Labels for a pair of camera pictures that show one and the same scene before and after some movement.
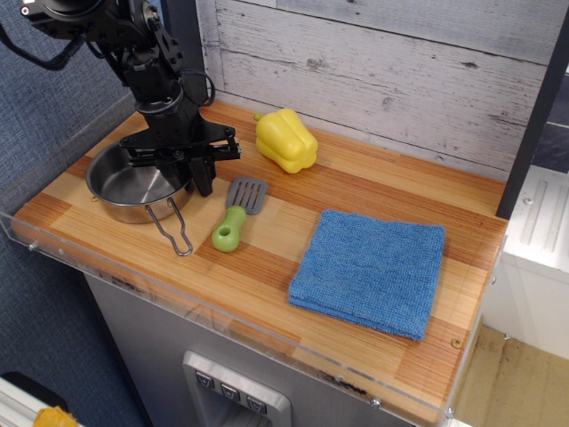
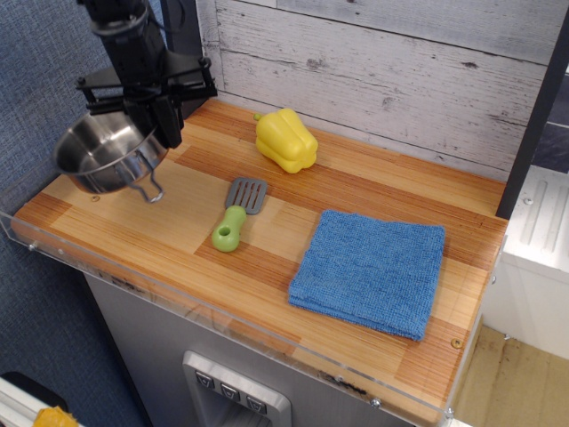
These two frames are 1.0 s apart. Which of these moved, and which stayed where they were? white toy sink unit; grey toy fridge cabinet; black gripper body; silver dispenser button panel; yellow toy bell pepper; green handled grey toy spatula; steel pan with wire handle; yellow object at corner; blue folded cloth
Moved: black gripper body; steel pan with wire handle
Stayed: blue folded cloth; green handled grey toy spatula; grey toy fridge cabinet; white toy sink unit; yellow toy bell pepper; yellow object at corner; silver dispenser button panel
